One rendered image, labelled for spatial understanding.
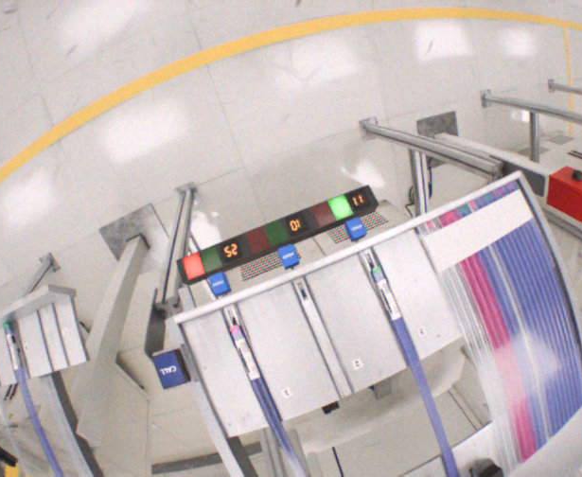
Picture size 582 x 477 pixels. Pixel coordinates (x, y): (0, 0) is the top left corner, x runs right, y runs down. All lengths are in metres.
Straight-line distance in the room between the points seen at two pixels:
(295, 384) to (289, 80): 0.94
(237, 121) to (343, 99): 0.40
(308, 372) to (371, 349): 0.10
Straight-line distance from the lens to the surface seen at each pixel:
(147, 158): 1.11
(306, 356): 0.44
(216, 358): 0.46
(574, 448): 0.83
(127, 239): 1.23
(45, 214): 1.34
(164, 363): 0.44
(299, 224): 0.47
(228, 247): 0.47
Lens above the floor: 1.07
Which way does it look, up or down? 60 degrees down
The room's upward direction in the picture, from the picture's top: 151 degrees clockwise
